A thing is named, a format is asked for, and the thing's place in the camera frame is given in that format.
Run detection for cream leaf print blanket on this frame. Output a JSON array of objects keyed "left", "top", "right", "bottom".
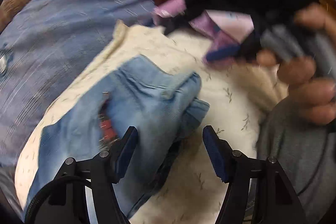
[{"left": 14, "top": 20, "right": 290, "bottom": 224}]

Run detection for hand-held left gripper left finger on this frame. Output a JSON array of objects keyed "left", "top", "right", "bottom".
[{"left": 52, "top": 126, "right": 138, "bottom": 224}]

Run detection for light blue denim pants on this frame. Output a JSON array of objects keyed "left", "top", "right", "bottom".
[{"left": 26, "top": 54, "right": 210, "bottom": 217}]

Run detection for pink cloth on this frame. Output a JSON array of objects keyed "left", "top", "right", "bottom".
[{"left": 153, "top": 0, "right": 256, "bottom": 62}]

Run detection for person's grey sweatshirt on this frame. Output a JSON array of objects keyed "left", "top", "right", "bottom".
[{"left": 256, "top": 97, "right": 336, "bottom": 224}]

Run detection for person's right hand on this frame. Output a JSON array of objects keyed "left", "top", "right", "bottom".
[{"left": 256, "top": 4, "right": 336, "bottom": 126}]

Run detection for blue striped bed sheet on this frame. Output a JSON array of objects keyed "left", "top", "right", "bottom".
[{"left": 0, "top": 0, "right": 158, "bottom": 167}]

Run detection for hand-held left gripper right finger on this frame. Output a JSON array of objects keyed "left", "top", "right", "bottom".
[{"left": 202, "top": 125, "right": 307, "bottom": 224}]

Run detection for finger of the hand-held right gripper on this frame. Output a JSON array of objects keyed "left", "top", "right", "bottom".
[
  {"left": 163, "top": 13, "right": 195, "bottom": 36},
  {"left": 204, "top": 34, "right": 263, "bottom": 62}
]

